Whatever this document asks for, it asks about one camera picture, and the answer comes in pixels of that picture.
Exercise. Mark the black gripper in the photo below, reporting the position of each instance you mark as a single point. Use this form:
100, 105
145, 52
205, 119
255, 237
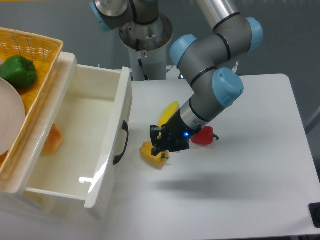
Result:
174, 136

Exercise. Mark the white top drawer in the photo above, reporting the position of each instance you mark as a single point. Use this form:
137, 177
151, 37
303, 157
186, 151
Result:
81, 173

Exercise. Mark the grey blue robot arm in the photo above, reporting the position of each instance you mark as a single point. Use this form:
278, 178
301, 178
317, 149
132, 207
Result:
199, 61

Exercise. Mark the white drawer cabinet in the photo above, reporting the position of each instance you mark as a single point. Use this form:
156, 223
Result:
13, 181

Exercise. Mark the yellow bell pepper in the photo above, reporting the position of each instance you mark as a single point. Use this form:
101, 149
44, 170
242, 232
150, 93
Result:
157, 161

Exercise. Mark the yellow banana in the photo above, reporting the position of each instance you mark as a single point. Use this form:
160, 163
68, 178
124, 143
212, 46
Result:
168, 113

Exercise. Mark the red bell pepper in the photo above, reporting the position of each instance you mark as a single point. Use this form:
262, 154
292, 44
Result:
205, 137

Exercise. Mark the orange bread roll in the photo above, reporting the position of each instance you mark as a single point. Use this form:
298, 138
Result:
53, 141

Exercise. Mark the yellow woven basket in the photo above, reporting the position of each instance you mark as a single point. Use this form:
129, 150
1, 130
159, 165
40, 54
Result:
44, 52

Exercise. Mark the white plate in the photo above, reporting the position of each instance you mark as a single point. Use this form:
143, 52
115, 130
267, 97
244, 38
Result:
12, 115

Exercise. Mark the green bell pepper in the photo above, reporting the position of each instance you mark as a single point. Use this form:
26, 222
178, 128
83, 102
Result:
18, 71

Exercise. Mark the black device at table edge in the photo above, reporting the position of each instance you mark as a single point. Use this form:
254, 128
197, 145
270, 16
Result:
314, 209

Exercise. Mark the black top drawer handle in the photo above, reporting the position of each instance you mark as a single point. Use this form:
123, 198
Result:
124, 138

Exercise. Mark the white table clamp bracket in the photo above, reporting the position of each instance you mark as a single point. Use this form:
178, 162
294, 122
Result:
235, 68

